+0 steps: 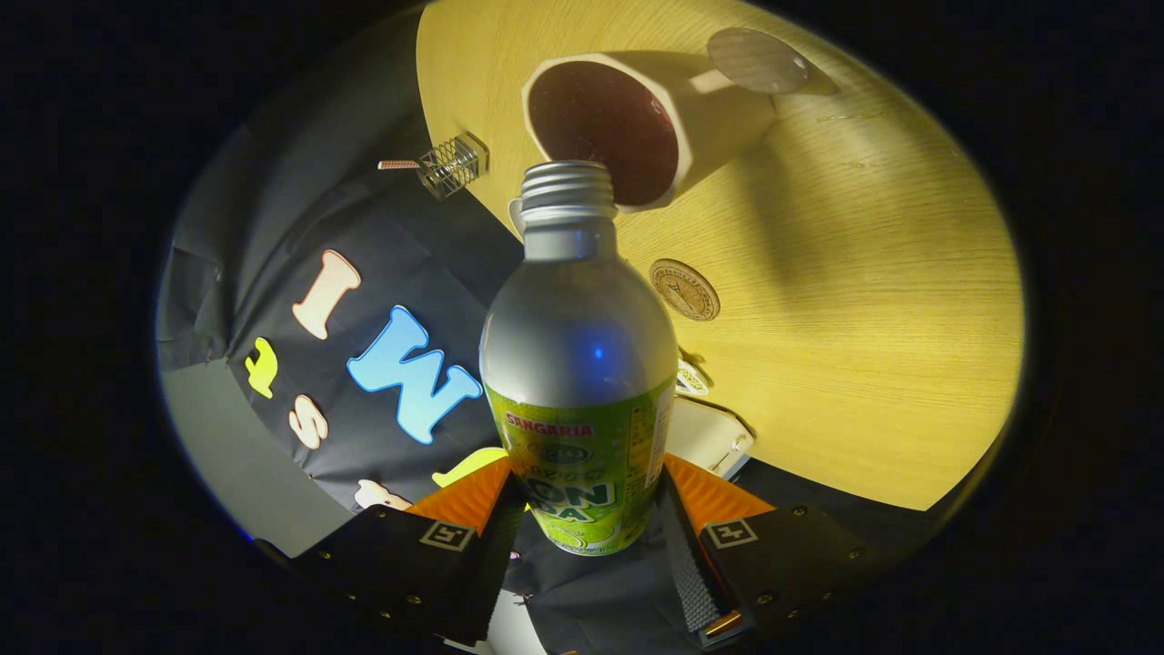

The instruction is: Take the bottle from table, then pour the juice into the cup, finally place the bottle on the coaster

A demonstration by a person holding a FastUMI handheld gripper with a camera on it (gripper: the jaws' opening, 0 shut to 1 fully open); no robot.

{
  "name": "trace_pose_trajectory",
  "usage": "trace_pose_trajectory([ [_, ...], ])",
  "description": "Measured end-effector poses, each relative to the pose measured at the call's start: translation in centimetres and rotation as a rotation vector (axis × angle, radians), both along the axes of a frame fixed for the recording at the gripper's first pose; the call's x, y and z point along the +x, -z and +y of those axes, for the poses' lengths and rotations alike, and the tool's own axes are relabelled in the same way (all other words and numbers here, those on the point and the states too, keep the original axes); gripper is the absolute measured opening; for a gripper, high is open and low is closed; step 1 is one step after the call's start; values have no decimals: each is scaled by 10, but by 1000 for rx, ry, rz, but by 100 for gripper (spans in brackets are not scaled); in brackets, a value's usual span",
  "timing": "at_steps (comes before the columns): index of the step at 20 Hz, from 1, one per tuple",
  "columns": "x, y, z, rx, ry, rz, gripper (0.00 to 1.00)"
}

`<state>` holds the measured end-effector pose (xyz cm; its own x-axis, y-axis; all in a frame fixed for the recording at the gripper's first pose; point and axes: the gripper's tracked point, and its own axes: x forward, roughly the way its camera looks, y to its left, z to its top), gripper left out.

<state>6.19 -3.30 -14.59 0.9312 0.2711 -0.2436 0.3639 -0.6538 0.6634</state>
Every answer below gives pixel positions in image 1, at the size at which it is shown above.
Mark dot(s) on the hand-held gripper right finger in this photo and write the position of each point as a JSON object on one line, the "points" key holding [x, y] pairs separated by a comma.
{"points": [[682, 564]]}

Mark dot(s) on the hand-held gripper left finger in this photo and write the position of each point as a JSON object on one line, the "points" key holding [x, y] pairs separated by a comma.
{"points": [[496, 564]]}

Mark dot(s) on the silver bottle with green label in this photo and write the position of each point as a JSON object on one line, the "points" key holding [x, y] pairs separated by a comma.
{"points": [[577, 364]]}

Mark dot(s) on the round brown coaster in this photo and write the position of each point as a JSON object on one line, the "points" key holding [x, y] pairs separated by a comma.
{"points": [[684, 289]]}

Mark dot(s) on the white toaster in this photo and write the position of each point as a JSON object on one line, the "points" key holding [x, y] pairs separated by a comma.
{"points": [[705, 437]]}

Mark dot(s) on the white divided dish with beans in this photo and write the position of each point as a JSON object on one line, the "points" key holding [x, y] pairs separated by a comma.
{"points": [[691, 377]]}

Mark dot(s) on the wooden table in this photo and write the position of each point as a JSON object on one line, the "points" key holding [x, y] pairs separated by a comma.
{"points": [[864, 318]]}

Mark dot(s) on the black backdrop cloth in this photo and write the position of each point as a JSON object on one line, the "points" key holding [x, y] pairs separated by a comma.
{"points": [[273, 264]]}

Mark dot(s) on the pink striped straw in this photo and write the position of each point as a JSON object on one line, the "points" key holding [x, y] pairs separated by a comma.
{"points": [[398, 165]]}

